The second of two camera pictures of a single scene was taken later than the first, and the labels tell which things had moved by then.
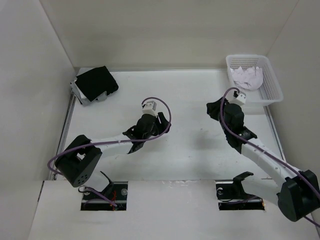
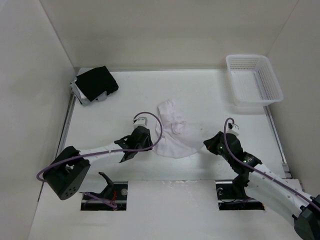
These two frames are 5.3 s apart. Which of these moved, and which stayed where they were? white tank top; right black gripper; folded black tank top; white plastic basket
Moved: white tank top; right black gripper
Stayed: white plastic basket; folded black tank top
